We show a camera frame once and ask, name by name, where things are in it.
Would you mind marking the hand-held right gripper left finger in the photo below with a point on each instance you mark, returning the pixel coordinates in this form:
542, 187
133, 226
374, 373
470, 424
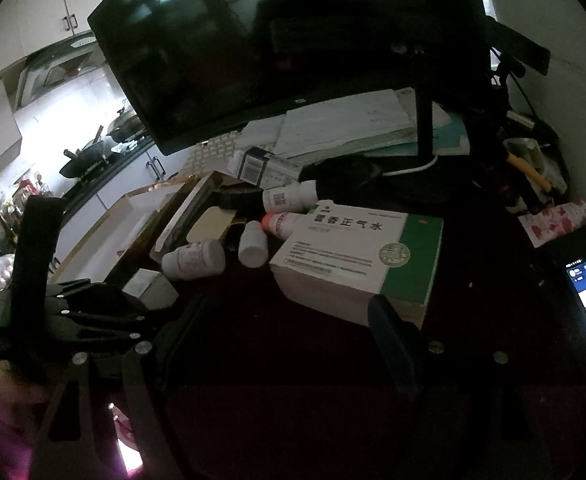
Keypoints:
183, 330

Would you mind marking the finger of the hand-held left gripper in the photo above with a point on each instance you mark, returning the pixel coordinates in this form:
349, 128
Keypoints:
98, 294
108, 325

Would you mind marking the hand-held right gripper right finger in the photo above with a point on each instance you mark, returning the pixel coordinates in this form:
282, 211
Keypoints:
393, 350

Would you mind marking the white bottle with red label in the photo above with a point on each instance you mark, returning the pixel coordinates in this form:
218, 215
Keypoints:
193, 259

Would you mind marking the white tray with gold rim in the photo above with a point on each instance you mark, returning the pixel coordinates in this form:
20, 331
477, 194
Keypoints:
123, 220

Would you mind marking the green and white medicine box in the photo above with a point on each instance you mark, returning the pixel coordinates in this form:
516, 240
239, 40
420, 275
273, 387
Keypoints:
343, 255

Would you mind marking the person's left hand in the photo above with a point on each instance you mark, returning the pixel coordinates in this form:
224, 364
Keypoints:
8, 400

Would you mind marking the row of condiment bottles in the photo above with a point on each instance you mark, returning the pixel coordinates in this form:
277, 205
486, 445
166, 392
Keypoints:
28, 195

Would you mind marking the black kitchen countertop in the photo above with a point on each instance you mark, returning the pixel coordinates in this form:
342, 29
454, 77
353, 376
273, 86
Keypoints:
98, 180

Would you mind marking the small white bottle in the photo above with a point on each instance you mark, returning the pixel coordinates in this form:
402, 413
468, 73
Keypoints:
251, 247

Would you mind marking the black wok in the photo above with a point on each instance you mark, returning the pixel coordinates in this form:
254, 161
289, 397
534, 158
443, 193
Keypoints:
83, 157

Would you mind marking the white lower kitchen cabinets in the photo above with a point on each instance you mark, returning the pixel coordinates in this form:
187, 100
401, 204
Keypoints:
138, 170

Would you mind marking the white bottle with orange cap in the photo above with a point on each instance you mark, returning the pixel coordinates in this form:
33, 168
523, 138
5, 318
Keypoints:
283, 224

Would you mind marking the metal pot with lid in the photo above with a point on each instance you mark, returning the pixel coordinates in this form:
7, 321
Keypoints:
125, 127

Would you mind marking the white pill bottle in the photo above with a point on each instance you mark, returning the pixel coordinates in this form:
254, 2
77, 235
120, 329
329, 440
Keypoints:
290, 196

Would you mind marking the white keyboard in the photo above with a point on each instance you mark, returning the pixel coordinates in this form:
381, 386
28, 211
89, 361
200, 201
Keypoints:
213, 152

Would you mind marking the blue and white medicine box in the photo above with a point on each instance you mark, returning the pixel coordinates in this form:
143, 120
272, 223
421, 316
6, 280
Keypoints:
255, 165

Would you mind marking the range hood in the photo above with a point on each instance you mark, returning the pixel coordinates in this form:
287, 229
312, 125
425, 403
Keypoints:
48, 67

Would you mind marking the red floral tube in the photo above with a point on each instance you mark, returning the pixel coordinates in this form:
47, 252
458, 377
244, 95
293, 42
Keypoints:
553, 222

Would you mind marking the teal folder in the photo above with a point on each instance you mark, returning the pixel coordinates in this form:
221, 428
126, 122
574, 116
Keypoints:
448, 135

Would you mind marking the white paper stack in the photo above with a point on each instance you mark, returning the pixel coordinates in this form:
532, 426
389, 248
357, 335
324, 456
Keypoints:
348, 120

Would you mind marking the black computer monitor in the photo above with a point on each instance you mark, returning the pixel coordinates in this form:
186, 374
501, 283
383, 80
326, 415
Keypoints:
273, 35

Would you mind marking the black phone clamp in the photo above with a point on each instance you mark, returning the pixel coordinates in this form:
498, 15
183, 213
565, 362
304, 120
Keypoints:
518, 47

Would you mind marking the white wall cabinets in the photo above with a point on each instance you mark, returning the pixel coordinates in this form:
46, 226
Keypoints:
48, 0

